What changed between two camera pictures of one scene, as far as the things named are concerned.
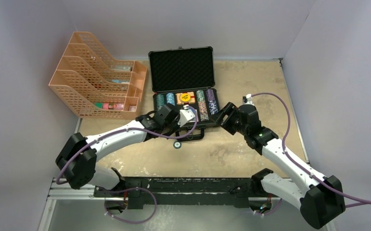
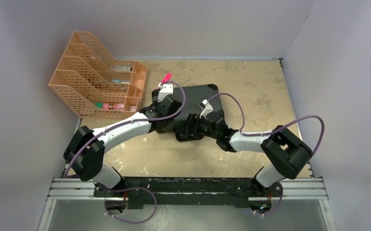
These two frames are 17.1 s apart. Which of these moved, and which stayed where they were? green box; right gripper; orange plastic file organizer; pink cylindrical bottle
Moved: right gripper
Stayed: green box; pink cylindrical bottle; orange plastic file organizer
